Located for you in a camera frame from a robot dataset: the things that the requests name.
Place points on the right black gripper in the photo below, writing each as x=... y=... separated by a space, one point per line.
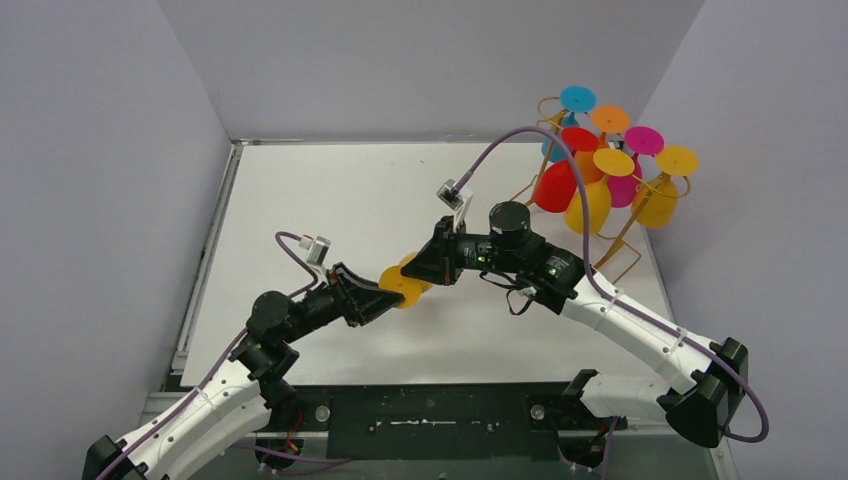
x=433 y=265

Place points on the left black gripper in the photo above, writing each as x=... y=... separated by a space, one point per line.
x=342 y=294

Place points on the yellow wine glass front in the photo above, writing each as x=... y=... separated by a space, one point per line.
x=411 y=289

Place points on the yellow wine glass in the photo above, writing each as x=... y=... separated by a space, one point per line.
x=656 y=200
x=411 y=289
x=590 y=216

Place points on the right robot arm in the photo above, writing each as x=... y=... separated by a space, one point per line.
x=698 y=383

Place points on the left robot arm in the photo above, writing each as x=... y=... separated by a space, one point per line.
x=244 y=388

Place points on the red plastic wine glass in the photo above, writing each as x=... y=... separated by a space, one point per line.
x=557 y=185

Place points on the blue plastic wine glass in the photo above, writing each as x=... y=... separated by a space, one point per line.
x=575 y=99

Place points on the orange plastic wine glass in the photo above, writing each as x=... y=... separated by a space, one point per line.
x=607 y=120

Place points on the pink plastic wine glass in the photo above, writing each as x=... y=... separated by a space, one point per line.
x=642 y=141

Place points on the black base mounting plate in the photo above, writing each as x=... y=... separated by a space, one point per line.
x=539 y=421

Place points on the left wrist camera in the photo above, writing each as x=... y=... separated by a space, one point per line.
x=316 y=248

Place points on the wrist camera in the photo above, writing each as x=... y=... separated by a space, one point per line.
x=316 y=248
x=457 y=200

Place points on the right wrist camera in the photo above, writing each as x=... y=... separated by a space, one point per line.
x=457 y=200

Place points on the gold wire glass rack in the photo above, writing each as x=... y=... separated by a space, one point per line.
x=617 y=242

